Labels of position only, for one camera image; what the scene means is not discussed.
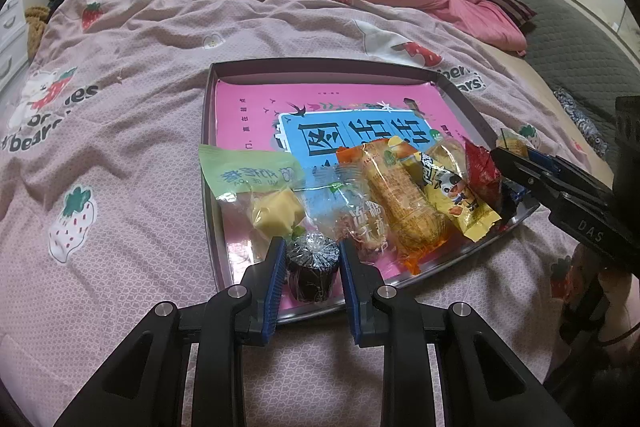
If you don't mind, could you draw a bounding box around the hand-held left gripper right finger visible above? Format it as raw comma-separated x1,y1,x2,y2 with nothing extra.
339,239,576,427

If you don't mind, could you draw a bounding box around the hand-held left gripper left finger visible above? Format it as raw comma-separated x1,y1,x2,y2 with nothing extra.
52,236,288,427

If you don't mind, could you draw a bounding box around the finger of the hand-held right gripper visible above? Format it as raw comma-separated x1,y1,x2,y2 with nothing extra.
490,147,621,253
525,149,618,198

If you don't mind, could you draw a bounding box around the red snack packet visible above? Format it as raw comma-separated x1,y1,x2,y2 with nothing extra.
464,139,502,212

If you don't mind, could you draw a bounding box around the dark cake cup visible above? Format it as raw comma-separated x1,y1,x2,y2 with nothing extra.
285,232,341,305

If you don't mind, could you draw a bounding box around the clear packet with red print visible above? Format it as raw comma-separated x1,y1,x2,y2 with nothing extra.
300,167,391,258

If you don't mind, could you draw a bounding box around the yellow snack packet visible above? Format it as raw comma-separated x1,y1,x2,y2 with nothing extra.
407,152,502,243

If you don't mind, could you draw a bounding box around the orange snack packet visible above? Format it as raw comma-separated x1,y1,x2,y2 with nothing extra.
336,141,451,275

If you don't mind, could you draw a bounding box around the green snack packet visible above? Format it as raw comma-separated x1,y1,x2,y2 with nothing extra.
197,144,307,248

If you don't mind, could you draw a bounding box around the purple shallow box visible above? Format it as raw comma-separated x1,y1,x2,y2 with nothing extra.
200,58,542,325

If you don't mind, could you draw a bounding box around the person's right hand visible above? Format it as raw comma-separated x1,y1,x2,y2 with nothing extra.
575,252,637,308

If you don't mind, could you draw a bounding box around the dark floral cloth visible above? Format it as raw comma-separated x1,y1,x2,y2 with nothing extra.
552,87,613,158

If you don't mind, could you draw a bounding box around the beige bed sheet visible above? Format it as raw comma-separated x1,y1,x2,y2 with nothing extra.
480,39,601,158

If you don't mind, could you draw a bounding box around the grey quilted cover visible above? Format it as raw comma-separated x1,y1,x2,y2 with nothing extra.
445,0,640,158

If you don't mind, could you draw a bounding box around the striped pillow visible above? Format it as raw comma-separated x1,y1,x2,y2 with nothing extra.
482,0,537,30

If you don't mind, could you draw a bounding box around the pink picture book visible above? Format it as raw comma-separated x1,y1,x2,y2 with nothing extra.
214,77,506,313

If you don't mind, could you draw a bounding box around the white drawer cabinet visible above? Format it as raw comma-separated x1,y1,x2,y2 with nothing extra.
0,0,28,92

